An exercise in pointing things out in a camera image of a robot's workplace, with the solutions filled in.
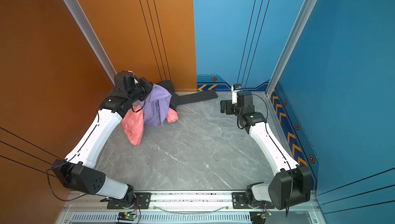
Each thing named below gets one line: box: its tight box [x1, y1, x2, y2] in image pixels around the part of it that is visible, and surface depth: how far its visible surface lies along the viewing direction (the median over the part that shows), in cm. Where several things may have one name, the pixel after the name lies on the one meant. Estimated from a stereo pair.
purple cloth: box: [139, 83, 172, 127], surface depth 86 cm
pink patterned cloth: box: [121, 104, 179, 146], surface depth 89 cm
